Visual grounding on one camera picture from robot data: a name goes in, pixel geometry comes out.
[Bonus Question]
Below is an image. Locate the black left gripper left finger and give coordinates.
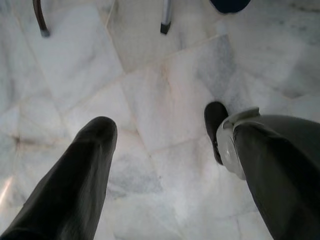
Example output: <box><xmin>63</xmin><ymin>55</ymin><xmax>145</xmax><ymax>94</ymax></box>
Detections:
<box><xmin>0</xmin><ymin>115</ymin><xmax>118</xmax><ymax>240</ymax></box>

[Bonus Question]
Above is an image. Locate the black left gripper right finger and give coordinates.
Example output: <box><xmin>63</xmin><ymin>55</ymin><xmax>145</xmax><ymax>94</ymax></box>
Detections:
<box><xmin>233</xmin><ymin>114</ymin><xmax>320</xmax><ymax>240</ymax></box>

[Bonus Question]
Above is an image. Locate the marble pattern folding table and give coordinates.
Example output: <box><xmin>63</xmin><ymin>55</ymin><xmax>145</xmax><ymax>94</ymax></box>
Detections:
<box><xmin>31</xmin><ymin>0</ymin><xmax>51</xmax><ymax>38</ymax></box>

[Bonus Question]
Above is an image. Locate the navy blue t-shirt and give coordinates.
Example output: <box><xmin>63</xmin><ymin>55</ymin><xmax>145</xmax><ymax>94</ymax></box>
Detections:
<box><xmin>209</xmin><ymin>0</ymin><xmax>252</xmax><ymax>15</ymax></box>

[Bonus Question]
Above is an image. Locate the silver metal clothes rack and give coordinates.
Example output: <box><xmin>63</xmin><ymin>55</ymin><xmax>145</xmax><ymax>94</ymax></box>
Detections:
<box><xmin>159</xmin><ymin>0</ymin><xmax>174</xmax><ymax>35</ymax></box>

